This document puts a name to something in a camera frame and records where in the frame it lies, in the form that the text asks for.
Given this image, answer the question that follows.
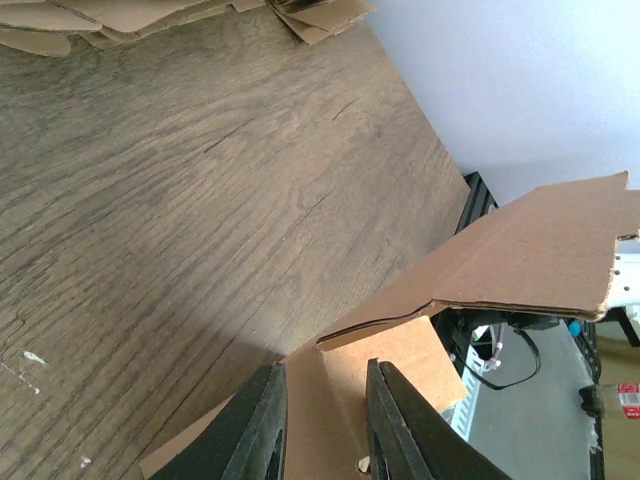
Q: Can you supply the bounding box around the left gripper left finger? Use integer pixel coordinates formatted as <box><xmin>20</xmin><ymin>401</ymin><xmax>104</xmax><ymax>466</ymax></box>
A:
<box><xmin>152</xmin><ymin>363</ymin><xmax>288</xmax><ymax>479</ymax></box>

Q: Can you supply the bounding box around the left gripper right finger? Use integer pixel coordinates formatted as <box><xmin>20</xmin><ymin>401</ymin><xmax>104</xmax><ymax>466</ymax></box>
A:
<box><xmin>366</xmin><ymin>359</ymin><xmax>509</xmax><ymax>480</ymax></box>

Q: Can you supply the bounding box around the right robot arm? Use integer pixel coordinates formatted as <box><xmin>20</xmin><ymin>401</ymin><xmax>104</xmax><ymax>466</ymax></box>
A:
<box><xmin>432</xmin><ymin>252</ymin><xmax>639</xmax><ymax>350</ymax></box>

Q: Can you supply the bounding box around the stack of flat cardboard sheets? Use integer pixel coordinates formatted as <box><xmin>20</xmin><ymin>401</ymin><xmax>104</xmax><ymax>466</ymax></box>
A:
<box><xmin>1</xmin><ymin>0</ymin><xmax>374</xmax><ymax>57</ymax></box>

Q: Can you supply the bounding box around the light blue slotted cable duct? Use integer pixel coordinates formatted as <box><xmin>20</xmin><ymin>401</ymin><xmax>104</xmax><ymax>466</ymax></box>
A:
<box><xmin>443</xmin><ymin>346</ymin><xmax>494</xmax><ymax>441</ymax></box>

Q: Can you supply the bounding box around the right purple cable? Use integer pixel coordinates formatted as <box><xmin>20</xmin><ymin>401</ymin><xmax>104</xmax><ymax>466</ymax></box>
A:
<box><xmin>487</xmin><ymin>323</ymin><xmax>507</xmax><ymax>371</ymax></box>

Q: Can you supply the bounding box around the black aluminium frame rail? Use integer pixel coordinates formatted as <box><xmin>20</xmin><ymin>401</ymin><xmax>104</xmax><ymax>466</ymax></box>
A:
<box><xmin>455</xmin><ymin>172</ymin><xmax>499</xmax><ymax>234</ymax></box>

